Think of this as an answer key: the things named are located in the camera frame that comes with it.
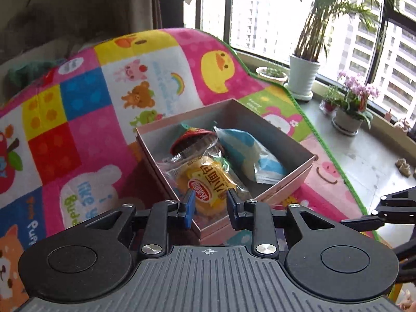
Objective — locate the pink orchid plant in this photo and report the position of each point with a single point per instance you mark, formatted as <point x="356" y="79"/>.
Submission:
<point x="357" y="92"/>

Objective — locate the tall white plant pot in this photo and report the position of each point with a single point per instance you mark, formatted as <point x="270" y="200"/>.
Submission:
<point x="304" y="74"/>

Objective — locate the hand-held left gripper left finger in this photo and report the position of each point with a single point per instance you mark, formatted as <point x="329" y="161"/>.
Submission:
<point x="190" y="208"/>

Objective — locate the low round plant pot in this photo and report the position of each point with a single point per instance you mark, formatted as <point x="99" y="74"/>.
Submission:
<point x="272" y="76"/>

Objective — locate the pink cardboard box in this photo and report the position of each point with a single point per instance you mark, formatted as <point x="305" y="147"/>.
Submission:
<point x="286" y="182"/>

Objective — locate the tall palm plant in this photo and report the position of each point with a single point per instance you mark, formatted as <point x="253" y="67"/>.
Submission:
<point x="325" y="13"/>

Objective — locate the colourful printed blanket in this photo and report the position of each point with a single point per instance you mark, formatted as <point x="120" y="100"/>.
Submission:
<point x="81" y="120"/>

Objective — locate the black window frame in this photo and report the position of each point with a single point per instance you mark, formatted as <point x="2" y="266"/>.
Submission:
<point x="378" y="39"/>

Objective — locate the bread bun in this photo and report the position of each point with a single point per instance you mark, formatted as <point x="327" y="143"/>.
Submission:
<point x="204" y="182"/>

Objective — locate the white orchid pot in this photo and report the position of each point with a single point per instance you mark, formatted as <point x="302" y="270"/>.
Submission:
<point x="347" y="122"/>

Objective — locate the grey stone windowsill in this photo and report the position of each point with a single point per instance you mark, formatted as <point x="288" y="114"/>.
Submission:
<point x="357" y="162"/>

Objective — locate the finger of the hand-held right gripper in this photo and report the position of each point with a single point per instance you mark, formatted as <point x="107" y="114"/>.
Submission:
<point x="406" y="256"/>
<point x="364" y="222"/>

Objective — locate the red-topped brown cupcake packet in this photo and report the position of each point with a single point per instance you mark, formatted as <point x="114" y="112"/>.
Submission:
<point x="191" y="141"/>

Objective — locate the small plant in red glass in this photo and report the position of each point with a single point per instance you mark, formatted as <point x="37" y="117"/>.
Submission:
<point x="330" y="100"/>

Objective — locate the small beige figurine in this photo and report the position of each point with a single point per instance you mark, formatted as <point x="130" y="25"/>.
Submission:
<point x="403" y="166"/>

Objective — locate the blue and white snack packet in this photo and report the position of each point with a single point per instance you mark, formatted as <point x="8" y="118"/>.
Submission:
<point x="250" y="156"/>

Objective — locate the green cloth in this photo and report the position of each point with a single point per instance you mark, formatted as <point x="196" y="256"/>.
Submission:
<point x="29" y="71"/>

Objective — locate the beige curtain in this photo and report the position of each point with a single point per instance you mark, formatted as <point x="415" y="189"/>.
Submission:
<point x="144" y="3"/>

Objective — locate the small windowsill ornaments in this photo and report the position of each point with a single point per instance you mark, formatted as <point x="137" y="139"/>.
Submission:
<point x="399" y="123"/>

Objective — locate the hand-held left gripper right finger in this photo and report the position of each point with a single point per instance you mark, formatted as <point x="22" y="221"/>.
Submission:
<point x="231" y="208"/>

